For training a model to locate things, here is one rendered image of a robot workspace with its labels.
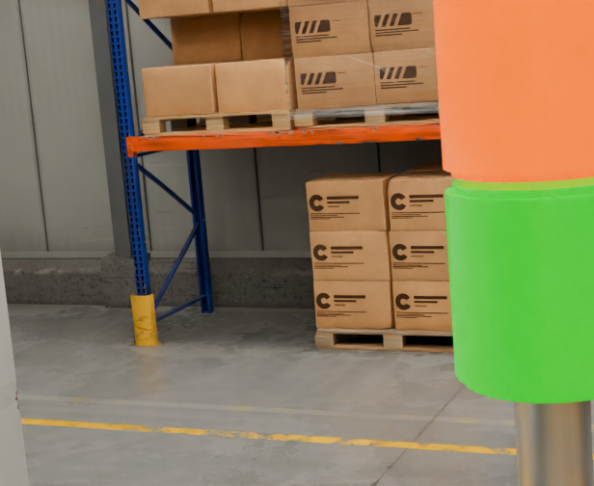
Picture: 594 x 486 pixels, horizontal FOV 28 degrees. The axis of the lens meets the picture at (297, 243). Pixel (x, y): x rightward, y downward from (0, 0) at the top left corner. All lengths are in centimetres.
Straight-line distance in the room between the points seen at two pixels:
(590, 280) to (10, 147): 1124
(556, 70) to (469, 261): 5
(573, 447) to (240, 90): 847
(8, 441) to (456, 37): 272
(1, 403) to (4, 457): 13
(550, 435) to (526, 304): 4
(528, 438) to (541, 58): 10
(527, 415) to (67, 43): 1076
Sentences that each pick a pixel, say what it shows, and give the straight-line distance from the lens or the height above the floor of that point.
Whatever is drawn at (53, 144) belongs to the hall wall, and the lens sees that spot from 1122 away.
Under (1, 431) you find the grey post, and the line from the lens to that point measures 295.
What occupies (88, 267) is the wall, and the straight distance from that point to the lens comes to 1111.
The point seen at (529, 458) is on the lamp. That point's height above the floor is 214.
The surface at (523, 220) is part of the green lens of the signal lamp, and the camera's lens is 29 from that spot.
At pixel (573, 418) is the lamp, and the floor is 215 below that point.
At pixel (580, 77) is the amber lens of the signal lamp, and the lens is 29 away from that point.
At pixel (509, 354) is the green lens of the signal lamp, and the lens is 30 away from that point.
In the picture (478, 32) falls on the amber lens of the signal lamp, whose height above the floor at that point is 225.
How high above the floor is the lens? 225
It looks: 10 degrees down
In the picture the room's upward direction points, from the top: 5 degrees counter-clockwise
